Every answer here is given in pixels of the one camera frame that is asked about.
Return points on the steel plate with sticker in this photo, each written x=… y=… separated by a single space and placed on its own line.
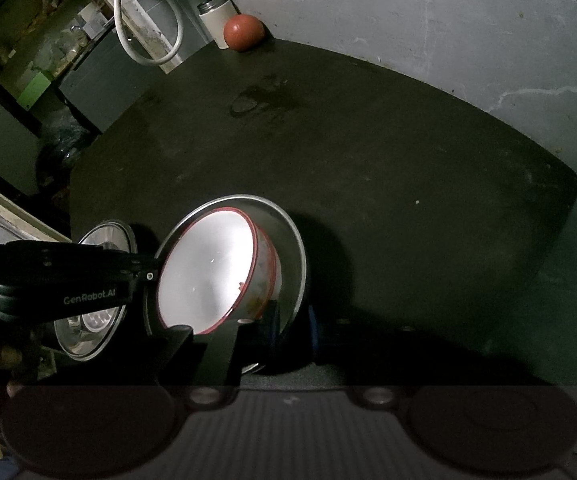
x=95 y=310

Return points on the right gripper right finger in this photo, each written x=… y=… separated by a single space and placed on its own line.
x=372 y=357

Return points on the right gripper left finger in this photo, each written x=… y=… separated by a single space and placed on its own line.
x=207 y=369

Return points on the dark grey appliance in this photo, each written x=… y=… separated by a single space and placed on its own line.
x=107 y=82

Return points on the steel bowl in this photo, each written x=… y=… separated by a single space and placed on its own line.
x=286 y=240

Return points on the green box on shelf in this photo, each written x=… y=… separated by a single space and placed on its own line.
x=34 y=90

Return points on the white steel-lid canister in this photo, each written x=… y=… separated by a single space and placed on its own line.
x=214 y=15

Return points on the white bowl red rim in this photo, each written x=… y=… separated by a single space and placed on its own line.
x=223 y=264

